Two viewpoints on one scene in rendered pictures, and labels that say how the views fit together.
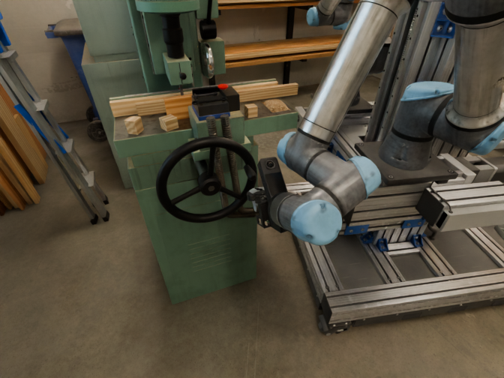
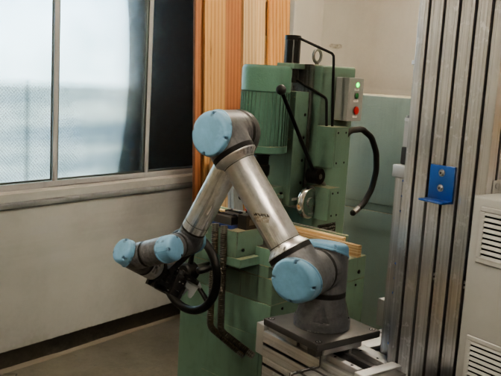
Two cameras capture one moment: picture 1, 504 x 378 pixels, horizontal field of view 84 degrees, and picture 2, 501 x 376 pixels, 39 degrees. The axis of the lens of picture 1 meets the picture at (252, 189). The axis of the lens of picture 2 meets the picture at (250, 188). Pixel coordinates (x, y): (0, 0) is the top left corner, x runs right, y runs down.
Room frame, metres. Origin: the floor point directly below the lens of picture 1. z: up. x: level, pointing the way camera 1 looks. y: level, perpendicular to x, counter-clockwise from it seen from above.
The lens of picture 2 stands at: (-0.29, -2.00, 1.46)
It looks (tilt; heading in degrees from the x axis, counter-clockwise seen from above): 9 degrees down; 62
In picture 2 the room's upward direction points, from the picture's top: 3 degrees clockwise
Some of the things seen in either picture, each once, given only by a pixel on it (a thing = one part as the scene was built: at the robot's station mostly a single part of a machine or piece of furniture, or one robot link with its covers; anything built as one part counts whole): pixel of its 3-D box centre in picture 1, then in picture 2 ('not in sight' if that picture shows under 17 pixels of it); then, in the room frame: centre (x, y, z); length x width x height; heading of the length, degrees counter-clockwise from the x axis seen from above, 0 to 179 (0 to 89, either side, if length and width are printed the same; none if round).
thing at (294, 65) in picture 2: not in sight; (292, 59); (1.09, 0.29, 1.54); 0.08 x 0.08 x 0.17; 20
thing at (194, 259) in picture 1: (196, 203); (268, 364); (1.07, 0.28, 0.36); 0.58 x 0.45 x 0.71; 20
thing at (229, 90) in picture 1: (216, 101); (237, 218); (0.80, 0.10, 0.99); 0.13 x 0.11 x 0.06; 110
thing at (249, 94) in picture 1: (223, 98); (288, 234); (1.01, 0.10, 0.92); 0.60 x 0.02 x 0.04; 110
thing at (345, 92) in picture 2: not in sight; (349, 98); (1.31, 0.22, 1.40); 0.10 x 0.06 x 0.16; 20
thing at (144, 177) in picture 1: (184, 131); (276, 265); (1.07, 0.28, 0.76); 0.57 x 0.45 x 0.09; 20
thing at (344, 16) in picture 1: (339, 16); not in sight; (1.55, -0.41, 1.12); 0.11 x 0.08 x 0.11; 113
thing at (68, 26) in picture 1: (107, 79); not in sight; (2.66, 1.33, 0.48); 0.64 x 0.54 x 0.97; 116
